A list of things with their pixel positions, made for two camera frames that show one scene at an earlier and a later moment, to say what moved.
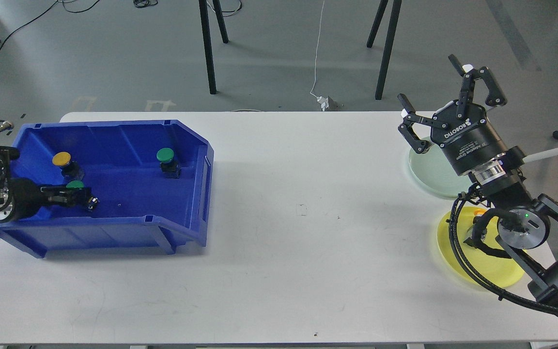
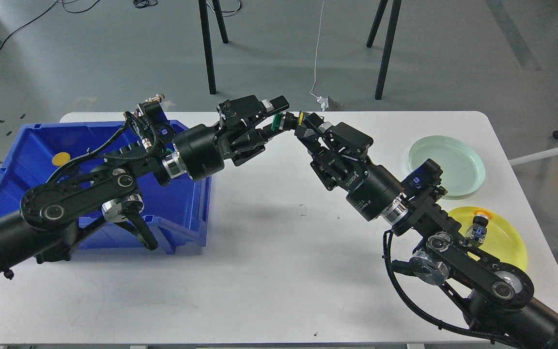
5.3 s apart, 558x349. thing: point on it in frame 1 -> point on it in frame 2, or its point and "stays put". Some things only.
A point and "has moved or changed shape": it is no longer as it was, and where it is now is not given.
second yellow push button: [61, 158] stays put
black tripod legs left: [203, 7] stays put
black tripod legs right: [389, 43] stays put
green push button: [75, 183] has moved or changed shape
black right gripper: [468, 140] -> [373, 189]
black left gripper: [11, 199] -> [202, 150]
